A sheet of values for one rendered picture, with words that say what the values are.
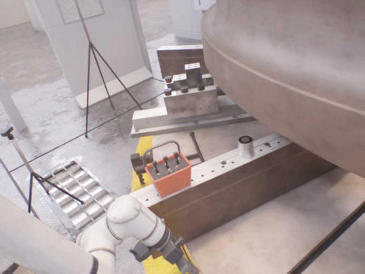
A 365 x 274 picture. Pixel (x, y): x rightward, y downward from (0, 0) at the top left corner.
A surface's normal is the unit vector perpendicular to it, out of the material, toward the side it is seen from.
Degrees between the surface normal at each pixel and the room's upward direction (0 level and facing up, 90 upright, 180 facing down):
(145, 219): 71
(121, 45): 90
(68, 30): 90
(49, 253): 76
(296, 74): 31
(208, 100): 90
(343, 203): 0
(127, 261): 0
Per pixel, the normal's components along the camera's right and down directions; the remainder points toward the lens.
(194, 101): 0.04, 0.55
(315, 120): -0.84, 0.40
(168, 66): -0.34, 0.56
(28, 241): 0.76, 0.00
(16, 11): 0.69, 0.31
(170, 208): 0.42, 0.45
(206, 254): -0.14, -0.83
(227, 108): 0.00, 0.25
